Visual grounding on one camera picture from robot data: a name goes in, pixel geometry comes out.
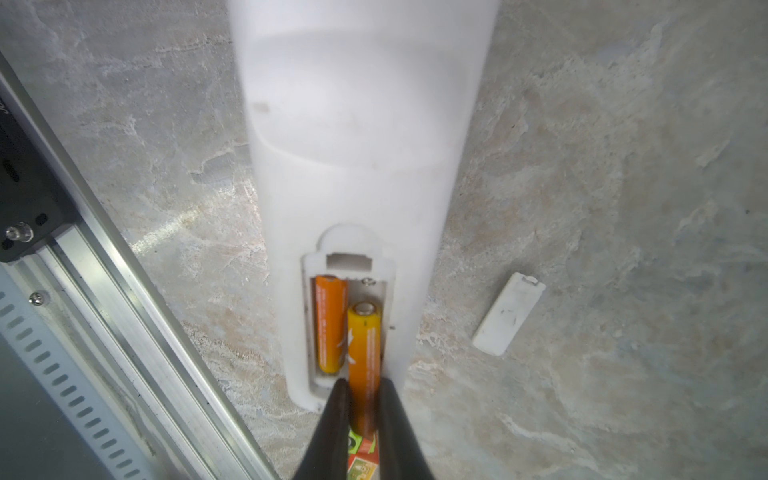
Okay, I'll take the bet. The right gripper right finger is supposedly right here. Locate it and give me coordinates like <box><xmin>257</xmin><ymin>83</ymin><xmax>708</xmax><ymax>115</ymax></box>
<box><xmin>377</xmin><ymin>378</ymin><xmax>435</xmax><ymax>480</ymax></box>

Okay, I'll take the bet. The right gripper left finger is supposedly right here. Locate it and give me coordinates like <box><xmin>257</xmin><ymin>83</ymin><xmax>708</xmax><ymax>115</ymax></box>
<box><xmin>292</xmin><ymin>379</ymin><xmax>351</xmax><ymax>480</ymax></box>

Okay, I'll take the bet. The yellow orange battery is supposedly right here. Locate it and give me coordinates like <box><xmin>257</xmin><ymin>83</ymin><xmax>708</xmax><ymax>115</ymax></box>
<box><xmin>347</xmin><ymin>301</ymin><xmax>382</xmax><ymax>439</ymax></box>

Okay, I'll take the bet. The white battery cover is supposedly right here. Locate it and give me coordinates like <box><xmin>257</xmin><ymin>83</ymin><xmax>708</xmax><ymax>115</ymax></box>
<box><xmin>472</xmin><ymin>272</ymin><xmax>546</xmax><ymax>356</ymax></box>

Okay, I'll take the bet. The white remote control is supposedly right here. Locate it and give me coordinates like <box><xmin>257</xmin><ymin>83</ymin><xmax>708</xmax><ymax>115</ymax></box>
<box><xmin>228</xmin><ymin>1</ymin><xmax>499</xmax><ymax>412</ymax></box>

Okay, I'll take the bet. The aluminium front rail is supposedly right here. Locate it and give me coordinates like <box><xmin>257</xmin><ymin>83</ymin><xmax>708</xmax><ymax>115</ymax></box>
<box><xmin>1</xmin><ymin>62</ymin><xmax>276</xmax><ymax>479</ymax></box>

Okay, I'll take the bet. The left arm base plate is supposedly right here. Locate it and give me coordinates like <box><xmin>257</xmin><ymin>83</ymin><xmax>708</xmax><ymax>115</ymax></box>
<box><xmin>1</xmin><ymin>103</ymin><xmax>80</xmax><ymax>263</ymax></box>

